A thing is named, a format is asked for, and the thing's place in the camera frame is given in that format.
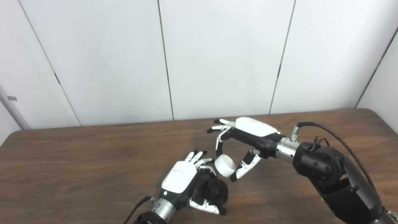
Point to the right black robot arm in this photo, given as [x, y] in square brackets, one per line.
[335, 177]

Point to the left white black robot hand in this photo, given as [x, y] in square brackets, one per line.
[180, 175]

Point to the grey metal post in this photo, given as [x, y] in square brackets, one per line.
[12, 110]

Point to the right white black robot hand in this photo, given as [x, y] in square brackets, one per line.
[255, 127]

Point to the round black plastic part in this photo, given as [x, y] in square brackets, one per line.
[214, 191]

